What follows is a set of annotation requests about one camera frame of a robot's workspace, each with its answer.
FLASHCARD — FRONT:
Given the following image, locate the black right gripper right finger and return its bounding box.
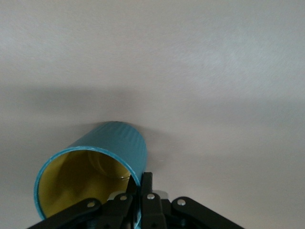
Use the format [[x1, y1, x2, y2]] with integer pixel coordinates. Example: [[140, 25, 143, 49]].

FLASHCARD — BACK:
[[139, 171, 246, 229]]

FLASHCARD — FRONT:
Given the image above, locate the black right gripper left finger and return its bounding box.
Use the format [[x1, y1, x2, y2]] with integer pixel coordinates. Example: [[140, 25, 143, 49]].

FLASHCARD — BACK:
[[26, 176, 138, 229]]

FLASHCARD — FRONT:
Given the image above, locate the teal cup with yellow inside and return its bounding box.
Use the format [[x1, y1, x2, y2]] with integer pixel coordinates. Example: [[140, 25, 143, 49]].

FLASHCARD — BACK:
[[33, 121, 147, 226]]

